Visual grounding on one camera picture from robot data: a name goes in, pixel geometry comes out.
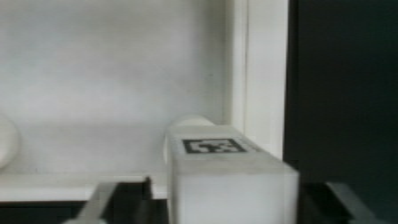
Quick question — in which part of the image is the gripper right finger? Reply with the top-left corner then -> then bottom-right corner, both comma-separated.
296,182 -> 385,224

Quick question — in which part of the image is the white square tabletop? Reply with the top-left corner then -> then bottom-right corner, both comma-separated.
0,0 -> 289,202

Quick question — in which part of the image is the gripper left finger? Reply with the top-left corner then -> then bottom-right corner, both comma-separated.
62,177 -> 152,224

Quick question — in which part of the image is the white table leg with tag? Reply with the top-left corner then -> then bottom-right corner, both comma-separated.
0,116 -> 19,169

